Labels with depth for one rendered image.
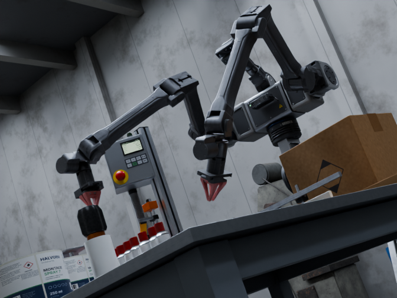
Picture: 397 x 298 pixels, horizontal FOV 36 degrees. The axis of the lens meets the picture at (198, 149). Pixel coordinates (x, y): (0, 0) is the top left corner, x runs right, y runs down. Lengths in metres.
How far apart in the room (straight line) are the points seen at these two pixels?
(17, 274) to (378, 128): 1.13
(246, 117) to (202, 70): 8.61
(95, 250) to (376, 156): 0.91
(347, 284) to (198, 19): 5.48
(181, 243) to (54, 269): 0.95
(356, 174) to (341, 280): 6.92
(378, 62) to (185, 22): 3.85
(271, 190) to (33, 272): 7.47
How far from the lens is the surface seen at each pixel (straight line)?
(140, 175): 2.41
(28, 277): 1.72
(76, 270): 2.21
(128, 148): 2.44
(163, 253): 0.86
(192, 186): 11.34
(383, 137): 1.95
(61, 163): 2.19
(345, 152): 1.86
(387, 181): 1.46
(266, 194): 9.09
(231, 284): 0.87
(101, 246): 2.01
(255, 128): 2.65
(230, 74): 2.00
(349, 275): 8.92
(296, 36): 10.30
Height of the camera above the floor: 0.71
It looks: 15 degrees up
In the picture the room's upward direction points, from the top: 20 degrees counter-clockwise
